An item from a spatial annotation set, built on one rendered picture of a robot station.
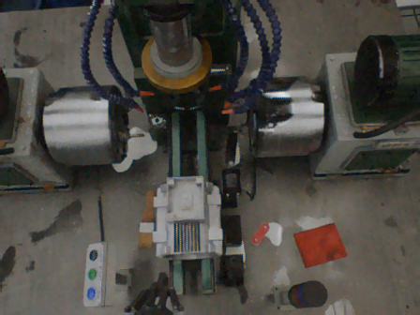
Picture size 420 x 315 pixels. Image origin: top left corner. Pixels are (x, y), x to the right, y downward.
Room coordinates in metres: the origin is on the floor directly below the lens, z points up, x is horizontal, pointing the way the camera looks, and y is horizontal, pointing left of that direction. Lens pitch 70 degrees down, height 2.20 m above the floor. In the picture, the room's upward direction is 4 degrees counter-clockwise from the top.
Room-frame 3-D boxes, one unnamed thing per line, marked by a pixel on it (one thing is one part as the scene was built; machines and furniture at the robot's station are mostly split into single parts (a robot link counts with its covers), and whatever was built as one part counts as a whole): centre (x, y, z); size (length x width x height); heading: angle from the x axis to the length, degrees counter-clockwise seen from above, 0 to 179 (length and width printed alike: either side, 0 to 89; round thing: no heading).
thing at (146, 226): (0.31, 0.23, 0.80); 0.21 x 0.05 x 0.01; 174
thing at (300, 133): (0.56, -0.27, 1.04); 0.41 x 0.25 x 0.25; 89
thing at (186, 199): (0.29, 0.07, 1.11); 0.12 x 0.11 x 0.07; 179
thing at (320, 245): (0.18, -0.36, 0.80); 0.15 x 0.12 x 0.01; 102
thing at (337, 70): (0.55, -0.53, 0.99); 0.35 x 0.31 x 0.37; 89
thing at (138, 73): (0.72, 0.06, 0.97); 0.30 x 0.11 x 0.34; 89
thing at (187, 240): (0.25, 0.07, 1.02); 0.20 x 0.19 x 0.19; 179
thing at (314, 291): (0.02, -0.22, 1.01); 0.08 x 0.08 x 0.42; 89
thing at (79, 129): (0.57, 0.42, 1.04); 0.37 x 0.25 x 0.25; 89
